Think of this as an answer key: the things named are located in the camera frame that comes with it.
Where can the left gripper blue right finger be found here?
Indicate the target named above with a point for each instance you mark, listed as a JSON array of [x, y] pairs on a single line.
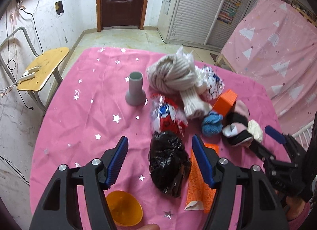
[[220, 175]]

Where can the black white pink sock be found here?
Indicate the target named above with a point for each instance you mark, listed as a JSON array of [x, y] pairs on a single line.
[[236, 129]]

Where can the pink tree-print bed curtain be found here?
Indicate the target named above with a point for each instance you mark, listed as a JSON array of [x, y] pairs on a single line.
[[275, 46]]

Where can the pink star tablecloth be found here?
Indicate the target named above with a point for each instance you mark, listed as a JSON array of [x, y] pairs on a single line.
[[88, 115]]

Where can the hello kitty print cloth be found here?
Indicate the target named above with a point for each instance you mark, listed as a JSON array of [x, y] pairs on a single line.
[[209, 85]]

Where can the person's left hand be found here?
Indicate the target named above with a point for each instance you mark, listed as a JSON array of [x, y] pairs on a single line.
[[151, 226]]

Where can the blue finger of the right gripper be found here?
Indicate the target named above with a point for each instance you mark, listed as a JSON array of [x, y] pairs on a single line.
[[261, 152], [289, 143]]

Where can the grey plastic cup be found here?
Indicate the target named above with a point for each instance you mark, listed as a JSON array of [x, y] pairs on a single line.
[[135, 95]]

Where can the white plastic bag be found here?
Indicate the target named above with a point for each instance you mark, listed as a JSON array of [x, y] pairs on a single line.
[[188, 57]]

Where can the black plastic bag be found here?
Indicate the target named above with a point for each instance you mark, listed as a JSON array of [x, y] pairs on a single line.
[[169, 163]]

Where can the cream sock ball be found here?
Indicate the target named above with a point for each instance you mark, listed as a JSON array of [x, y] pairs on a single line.
[[255, 130]]

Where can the orange rectangular box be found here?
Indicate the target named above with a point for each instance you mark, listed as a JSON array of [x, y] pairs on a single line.
[[225, 102]]

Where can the orange plastic bowl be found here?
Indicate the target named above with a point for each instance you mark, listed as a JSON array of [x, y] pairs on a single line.
[[125, 209]]

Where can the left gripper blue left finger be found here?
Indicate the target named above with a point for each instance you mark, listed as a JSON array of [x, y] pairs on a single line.
[[99, 175]]

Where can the person's right hand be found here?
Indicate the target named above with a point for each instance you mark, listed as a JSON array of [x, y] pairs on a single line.
[[296, 207]]

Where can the colourful wall chart poster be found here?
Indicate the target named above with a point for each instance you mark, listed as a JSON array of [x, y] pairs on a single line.
[[228, 11]]

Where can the blue knitted sock ball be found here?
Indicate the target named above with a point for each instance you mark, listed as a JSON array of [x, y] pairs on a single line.
[[212, 124]]

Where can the beige knitted scarf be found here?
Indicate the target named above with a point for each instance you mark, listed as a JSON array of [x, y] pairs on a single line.
[[172, 75]]

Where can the white louvered wardrobe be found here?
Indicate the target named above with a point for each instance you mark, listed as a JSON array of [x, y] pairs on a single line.
[[194, 22]]

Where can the red white snack wrapper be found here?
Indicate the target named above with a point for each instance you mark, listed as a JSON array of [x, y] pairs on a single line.
[[166, 115]]

